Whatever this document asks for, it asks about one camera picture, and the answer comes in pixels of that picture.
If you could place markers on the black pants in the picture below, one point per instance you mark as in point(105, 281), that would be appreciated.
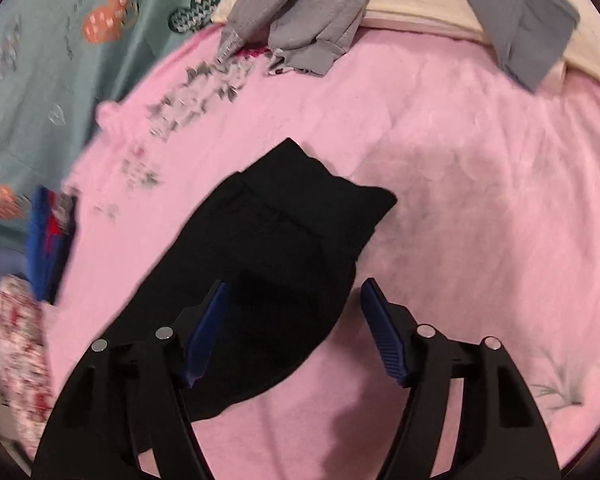
point(275, 240)

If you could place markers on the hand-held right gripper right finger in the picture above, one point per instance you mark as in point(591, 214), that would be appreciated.
point(382, 335)

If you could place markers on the folded red garment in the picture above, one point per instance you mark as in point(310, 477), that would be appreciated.
point(56, 227)

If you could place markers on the grey sweatshirt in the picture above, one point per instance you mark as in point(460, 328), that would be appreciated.
point(305, 15)

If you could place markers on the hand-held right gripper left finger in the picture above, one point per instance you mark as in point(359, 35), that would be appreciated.
point(207, 335)

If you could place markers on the folded blue garment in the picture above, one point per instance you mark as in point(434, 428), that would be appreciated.
point(42, 250)

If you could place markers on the cream quilted pad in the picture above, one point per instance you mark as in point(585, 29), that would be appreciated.
point(410, 0)

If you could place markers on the pink floral blanket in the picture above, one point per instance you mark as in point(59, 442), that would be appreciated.
point(455, 170)

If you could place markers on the blue plaid cloth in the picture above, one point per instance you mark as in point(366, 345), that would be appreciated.
point(0, 270)

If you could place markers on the blue-grey garment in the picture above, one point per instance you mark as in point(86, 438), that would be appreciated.
point(525, 25)

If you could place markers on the red floral pillow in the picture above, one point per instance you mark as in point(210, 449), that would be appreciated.
point(17, 350)

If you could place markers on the teal printed bed sheet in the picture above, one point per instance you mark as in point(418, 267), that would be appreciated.
point(45, 70)

